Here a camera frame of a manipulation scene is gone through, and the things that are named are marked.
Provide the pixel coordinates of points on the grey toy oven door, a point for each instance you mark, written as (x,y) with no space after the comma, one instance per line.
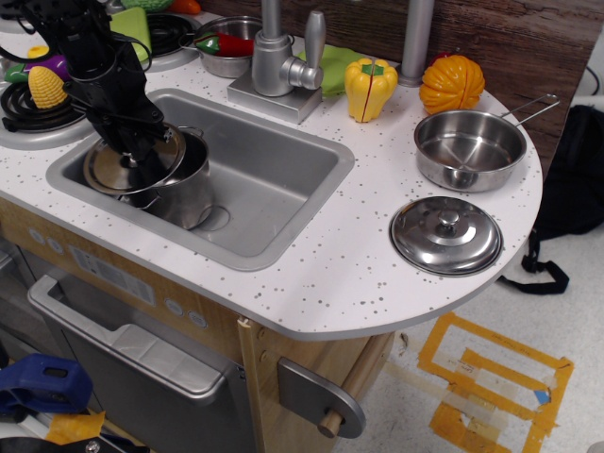
(169,392)

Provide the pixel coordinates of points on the yellow toy bell pepper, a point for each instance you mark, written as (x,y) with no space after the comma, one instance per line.
(368,85)

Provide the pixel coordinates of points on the wooden towel rod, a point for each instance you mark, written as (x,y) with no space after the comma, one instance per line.
(348,413)

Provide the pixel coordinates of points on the orange toy vegetable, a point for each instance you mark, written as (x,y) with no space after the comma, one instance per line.
(189,7)

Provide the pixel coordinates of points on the purple toy eggplant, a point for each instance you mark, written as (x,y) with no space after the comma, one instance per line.
(19,72)

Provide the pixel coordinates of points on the large steel lid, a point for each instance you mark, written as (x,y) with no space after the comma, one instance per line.
(446,236)

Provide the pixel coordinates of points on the black backpack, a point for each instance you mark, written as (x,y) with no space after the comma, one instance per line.
(572,200)

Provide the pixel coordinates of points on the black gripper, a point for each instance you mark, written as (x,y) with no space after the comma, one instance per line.
(116,104)

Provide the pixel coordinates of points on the black stove burner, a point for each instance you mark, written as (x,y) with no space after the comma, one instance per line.
(20,114)
(168,33)

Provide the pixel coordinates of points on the small steel pot lid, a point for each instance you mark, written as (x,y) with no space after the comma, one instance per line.
(104,174)

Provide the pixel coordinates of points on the grey metal pole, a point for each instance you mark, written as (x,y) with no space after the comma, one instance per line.
(415,50)

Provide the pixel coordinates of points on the blue clamp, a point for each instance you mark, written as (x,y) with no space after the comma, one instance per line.
(45,384)

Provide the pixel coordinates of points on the steel frying pan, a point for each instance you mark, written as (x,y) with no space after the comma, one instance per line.
(472,151)

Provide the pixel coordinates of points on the silver toy faucet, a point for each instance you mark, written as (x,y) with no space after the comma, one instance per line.
(279,83)

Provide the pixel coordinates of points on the green cloth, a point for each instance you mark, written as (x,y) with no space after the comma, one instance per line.
(334,62)

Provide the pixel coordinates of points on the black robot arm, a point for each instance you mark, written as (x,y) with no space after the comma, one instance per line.
(78,30)

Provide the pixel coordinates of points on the black front stove burner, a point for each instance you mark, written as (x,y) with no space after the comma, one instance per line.
(20,114)

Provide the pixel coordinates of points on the orange toy pumpkin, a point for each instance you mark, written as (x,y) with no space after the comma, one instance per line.
(451,82)

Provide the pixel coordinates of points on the green toy vegetable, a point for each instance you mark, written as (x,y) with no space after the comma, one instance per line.
(150,6)

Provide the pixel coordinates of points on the yellow toy corn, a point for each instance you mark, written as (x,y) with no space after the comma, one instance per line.
(46,88)

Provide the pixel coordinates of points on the yellow tape on floor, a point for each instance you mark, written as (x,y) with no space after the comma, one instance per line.
(500,395)

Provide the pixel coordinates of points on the small steel pot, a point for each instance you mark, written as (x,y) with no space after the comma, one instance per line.
(245,27)

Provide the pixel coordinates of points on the steel pot in sink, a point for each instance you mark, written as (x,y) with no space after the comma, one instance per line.
(186,198)

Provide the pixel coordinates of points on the grey toy sink basin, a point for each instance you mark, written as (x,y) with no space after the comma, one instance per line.
(269,180)

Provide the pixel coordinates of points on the black rear stove burner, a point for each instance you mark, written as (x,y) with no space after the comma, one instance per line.
(168,33)

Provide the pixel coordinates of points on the red toy chili pepper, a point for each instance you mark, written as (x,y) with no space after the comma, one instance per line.
(224,45)

